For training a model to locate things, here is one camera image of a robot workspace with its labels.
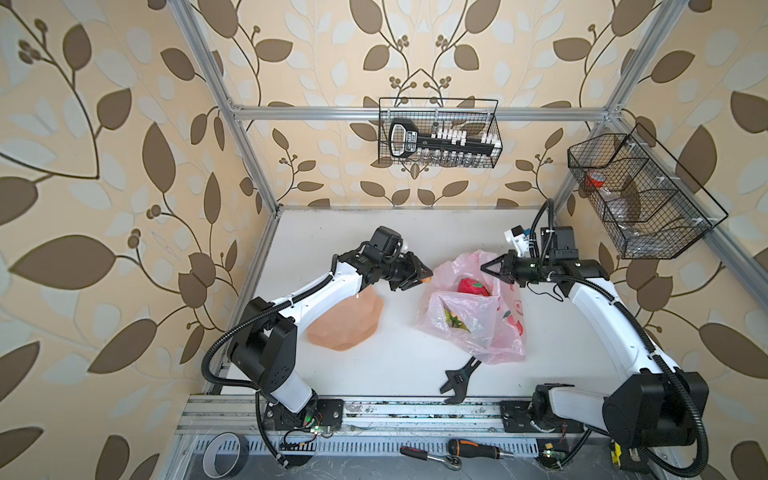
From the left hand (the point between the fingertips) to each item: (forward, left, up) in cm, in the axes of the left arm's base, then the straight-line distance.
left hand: (428, 272), depth 79 cm
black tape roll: (-40, +52, -21) cm, 69 cm away
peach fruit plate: (-6, +23, -20) cm, 31 cm away
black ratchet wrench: (-40, -4, -17) cm, 44 cm away
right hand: (0, -14, +2) cm, 14 cm away
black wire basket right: (+10, -54, +15) cm, 58 cm away
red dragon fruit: (+1, -13, -8) cm, 15 cm away
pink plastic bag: (-11, -11, 0) cm, 15 cm away
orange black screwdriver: (-37, -8, -17) cm, 42 cm away
